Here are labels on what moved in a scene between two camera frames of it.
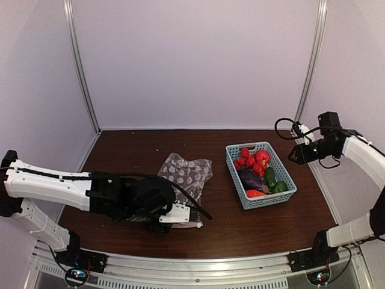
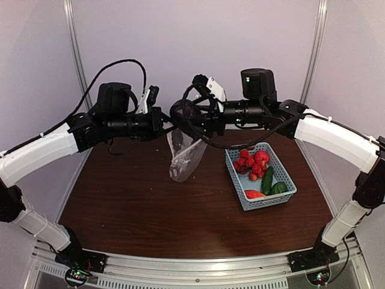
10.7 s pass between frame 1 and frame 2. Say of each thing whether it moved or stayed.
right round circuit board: stayed
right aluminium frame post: stayed
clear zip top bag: moved
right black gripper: moved
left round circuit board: stayed
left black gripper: moved
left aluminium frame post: stayed
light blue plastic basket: stayed
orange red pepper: stayed
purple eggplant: moved
